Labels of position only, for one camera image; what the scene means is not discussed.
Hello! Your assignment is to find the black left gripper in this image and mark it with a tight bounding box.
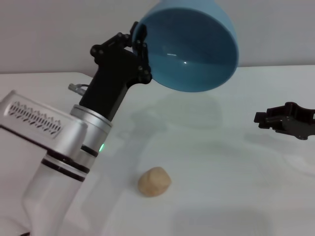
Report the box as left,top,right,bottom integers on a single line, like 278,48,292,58
79,21,153,122

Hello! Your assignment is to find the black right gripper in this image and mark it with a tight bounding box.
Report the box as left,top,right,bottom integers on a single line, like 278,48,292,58
253,101,315,141

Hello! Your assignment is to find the blue ceramic bowl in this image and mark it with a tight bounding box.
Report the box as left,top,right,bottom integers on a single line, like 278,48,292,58
130,0,240,93

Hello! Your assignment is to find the beige egg yolk pastry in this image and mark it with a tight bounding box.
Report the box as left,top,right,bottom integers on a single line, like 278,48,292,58
137,166,172,197

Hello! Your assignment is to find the left gripper cable with plug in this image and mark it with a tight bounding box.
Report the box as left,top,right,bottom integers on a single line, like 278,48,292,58
67,83,90,95

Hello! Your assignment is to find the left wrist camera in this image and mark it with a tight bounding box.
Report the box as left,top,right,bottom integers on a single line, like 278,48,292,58
0,90,88,159

